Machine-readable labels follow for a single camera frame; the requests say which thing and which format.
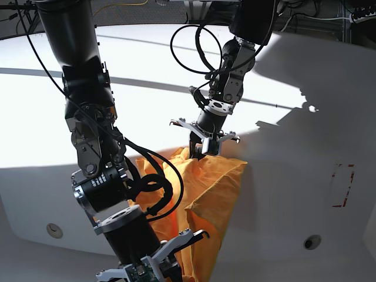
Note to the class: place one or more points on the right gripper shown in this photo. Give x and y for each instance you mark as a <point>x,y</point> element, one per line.
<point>133,240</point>

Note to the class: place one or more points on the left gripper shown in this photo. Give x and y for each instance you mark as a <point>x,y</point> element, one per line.
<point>206,135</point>

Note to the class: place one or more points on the orange T-shirt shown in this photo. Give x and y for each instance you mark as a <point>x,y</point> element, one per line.
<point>211,189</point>

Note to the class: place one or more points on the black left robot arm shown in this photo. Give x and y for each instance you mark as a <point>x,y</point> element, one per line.
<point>251,26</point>

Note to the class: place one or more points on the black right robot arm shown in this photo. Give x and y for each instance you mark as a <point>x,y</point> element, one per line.
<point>119,202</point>

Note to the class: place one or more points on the left table grommet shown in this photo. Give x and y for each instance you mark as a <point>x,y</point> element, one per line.
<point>54,231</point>

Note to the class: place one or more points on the table grommet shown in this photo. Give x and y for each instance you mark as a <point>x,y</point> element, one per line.
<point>54,231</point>
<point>312,242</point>

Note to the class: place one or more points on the right table grommet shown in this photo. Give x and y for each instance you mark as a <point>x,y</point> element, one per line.
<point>312,242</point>

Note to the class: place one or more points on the red tape rectangle marking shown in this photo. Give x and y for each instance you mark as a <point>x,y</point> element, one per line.
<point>341,181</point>

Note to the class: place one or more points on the white power strip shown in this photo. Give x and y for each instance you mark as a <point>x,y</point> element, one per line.
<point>363,14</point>

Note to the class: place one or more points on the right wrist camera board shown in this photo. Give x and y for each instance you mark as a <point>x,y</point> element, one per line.
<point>141,273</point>

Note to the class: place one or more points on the aluminium frame profile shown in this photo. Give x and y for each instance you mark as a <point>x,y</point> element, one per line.
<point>197,10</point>

